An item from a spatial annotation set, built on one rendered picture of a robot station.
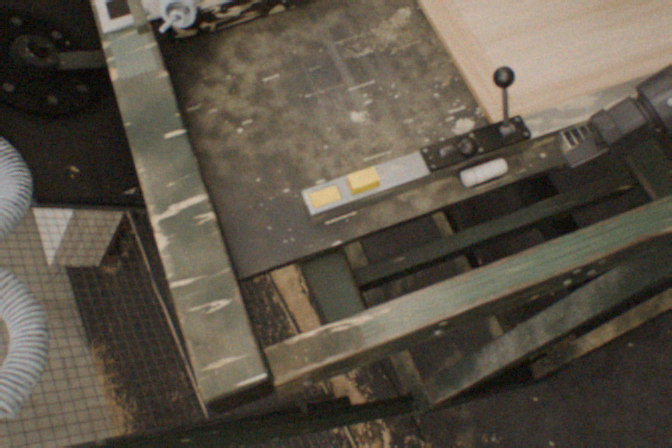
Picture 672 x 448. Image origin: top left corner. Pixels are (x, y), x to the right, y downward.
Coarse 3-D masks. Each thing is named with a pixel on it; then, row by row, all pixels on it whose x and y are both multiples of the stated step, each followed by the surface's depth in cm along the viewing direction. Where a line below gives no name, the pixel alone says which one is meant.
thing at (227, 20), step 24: (96, 0) 121; (144, 0) 121; (216, 0) 125; (240, 0) 126; (264, 0) 129; (288, 0) 131; (312, 0) 133; (120, 24) 118; (192, 24) 127; (216, 24) 129
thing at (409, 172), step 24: (600, 96) 117; (624, 96) 117; (528, 120) 115; (552, 120) 115; (576, 120) 115; (528, 144) 115; (384, 168) 112; (408, 168) 112; (456, 168) 113; (312, 192) 110; (360, 192) 110; (384, 192) 111; (312, 216) 109
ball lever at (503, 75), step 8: (496, 72) 106; (504, 72) 105; (512, 72) 106; (496, 80) 106; (504, 80) 106; (512, 80) 106; (504, 88) 107; (504, 96) 109; (504, 104) 110; (504, 112) 111; (504, 120) 112; (504, 128) 112; (512, 128) 112; (504, 136) 112
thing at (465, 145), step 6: (462, 138) 100; (468, 138) 100; (474, 138) 100; (456, 144) 101; (462, 144) 100; (468, 144) 100; (474, 144) 100; (438, 150) 111; (444, 150) 111; (450, 150) 108; (456, 150) 101; (462, 150) 100; (468, 150) 100; (474, 150) 100; (444, 156) 111; (450, 156) 111; (462, 156) 101; (468, 156) 100; (474, 156) 101
